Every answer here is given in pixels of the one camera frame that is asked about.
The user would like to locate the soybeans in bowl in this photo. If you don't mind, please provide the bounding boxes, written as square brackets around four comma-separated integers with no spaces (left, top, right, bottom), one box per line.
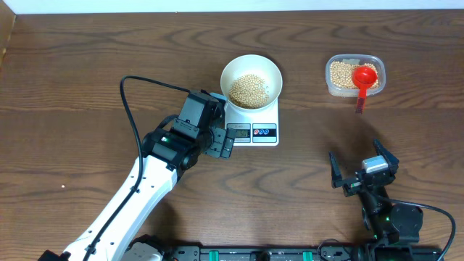
[229,74,270,109]

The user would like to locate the soybeans in container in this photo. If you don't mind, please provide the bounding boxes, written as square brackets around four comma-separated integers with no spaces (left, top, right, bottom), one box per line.
[329,61,378,89]

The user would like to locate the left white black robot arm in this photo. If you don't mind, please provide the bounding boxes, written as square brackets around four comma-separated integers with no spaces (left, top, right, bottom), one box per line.
[39,122,236,261]

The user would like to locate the left gripper grey camera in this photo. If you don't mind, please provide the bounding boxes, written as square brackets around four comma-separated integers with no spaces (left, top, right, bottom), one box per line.
[170,91,225,140]

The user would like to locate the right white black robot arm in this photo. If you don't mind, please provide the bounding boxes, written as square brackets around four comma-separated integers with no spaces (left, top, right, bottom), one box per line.
[328,139,423,261]

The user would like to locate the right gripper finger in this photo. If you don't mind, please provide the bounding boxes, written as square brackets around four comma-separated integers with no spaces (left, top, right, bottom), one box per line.
[328,152,343,189]
[373,139,399,170]

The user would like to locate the white round bowl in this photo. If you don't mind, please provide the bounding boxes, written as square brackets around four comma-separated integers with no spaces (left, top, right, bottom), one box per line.
[220,54,283,108]

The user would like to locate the clear plastic bean container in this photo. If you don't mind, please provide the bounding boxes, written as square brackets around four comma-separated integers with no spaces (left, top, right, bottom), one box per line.
[326,54,386,98]

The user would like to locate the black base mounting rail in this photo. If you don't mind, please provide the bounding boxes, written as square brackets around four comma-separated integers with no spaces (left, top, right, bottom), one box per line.
[162,242,441,261]

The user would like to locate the red plastic measuring scoop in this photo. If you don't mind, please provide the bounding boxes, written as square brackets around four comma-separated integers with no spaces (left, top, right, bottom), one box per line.
[352,66,378,114]

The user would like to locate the white digital kitchen scale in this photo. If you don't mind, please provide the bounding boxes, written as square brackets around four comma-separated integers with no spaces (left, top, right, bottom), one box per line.
[225,99,279,146]

